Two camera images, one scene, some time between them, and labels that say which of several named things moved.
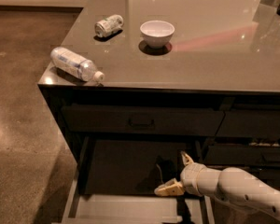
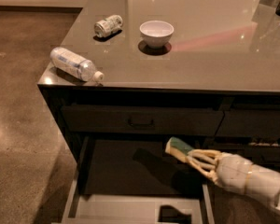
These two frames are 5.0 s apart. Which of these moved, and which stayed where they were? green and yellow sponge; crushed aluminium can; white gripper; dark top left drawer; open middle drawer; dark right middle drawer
Moved: white gripper; green and yellow sponge
Stayed: open middle drawer; crushed aluminium can; dark top left drawer; dark right middle drawer
